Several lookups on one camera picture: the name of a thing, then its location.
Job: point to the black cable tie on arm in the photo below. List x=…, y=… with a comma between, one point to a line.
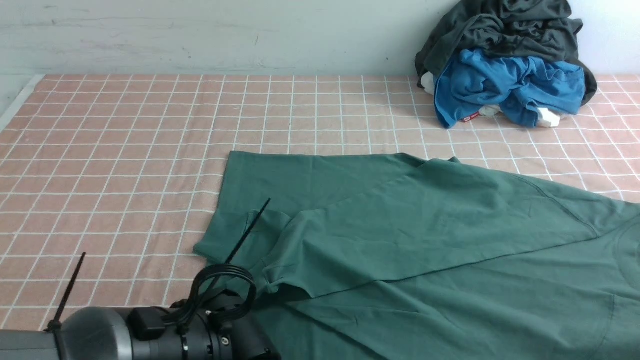
x=55, y=323

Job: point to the green long-sleeved shirt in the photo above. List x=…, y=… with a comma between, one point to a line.
x=391, y=257

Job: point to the blue crumpled garment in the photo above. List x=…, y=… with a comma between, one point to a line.
x=519, y=85

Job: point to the dark grey crumpled garment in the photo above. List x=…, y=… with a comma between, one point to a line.
x=507, y=28

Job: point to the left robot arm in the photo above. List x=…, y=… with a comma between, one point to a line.
x=104, y=333

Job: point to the pink checkered tablecloth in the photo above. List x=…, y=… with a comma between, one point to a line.
x=127, y=168

